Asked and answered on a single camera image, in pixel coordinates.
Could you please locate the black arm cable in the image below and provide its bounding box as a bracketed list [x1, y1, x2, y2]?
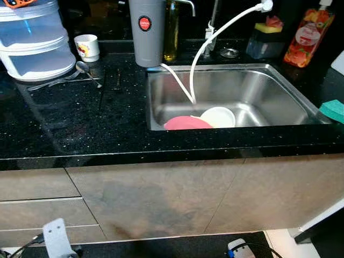
[242, 242, 283, 258]
[8, 233, 46, 258]

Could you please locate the brown kitchen base cabinet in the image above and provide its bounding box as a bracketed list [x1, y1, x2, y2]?
[0, 153, 344, 248]

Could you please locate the black floor mat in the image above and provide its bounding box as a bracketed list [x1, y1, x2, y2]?
[16, 231, 275, 258]

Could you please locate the orange black gadget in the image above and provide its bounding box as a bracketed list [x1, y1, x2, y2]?
[0, 0, 39, 9]

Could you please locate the white printed cup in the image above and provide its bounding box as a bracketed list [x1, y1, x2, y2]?
[74, 34, 101, 62]

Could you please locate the dark sponge holder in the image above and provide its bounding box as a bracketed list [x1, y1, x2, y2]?
[246, 21, 285, 60]

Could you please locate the white bowl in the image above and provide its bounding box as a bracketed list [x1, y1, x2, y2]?
[200, 106, 236, 128]

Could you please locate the grey canister with red logo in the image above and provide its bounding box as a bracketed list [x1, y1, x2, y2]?
[128, 0, 166, 68]

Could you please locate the thick white hose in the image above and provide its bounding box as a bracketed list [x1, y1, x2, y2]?
[189, 0, 274, 104]

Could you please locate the metal fork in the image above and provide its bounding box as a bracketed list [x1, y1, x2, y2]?
[27, 73, 81, 91]

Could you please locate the white tiered plastic container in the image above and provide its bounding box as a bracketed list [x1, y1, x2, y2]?
[0, 0, 77, 82]

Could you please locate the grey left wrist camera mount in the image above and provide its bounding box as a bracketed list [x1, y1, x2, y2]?
[42, 218, 70, 258]

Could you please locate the green sponge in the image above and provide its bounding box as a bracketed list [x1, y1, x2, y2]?
[319, 99, 344, 124]

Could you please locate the yellow oil bottle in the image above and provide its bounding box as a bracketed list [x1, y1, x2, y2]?
[163, 0, 181, 62]

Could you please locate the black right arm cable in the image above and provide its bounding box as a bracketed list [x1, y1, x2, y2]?
[242, 242, 283, 258]

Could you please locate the stainless steel sink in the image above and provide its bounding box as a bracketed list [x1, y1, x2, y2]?
[146, 63, 334, 131]

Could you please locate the thin white hose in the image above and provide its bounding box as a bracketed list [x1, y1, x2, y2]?
[160, 63, 195, 104]

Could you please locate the round metal drain cap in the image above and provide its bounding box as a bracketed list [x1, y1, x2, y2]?
[220, 47, 240, 59]

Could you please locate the red scrubber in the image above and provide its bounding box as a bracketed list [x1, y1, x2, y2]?
[266, 15, 284, 28]

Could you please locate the yellow sponge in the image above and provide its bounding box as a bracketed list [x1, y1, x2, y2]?
[254, 23, 283, 34]

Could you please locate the metal spoon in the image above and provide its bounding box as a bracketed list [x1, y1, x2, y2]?
[75, 61, 103, 89]

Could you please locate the chrome curved tap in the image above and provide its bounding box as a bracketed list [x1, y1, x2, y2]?
[175, 0, 196, 17]

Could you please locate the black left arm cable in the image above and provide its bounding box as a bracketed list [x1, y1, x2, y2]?
[8, 233, 46, 258]

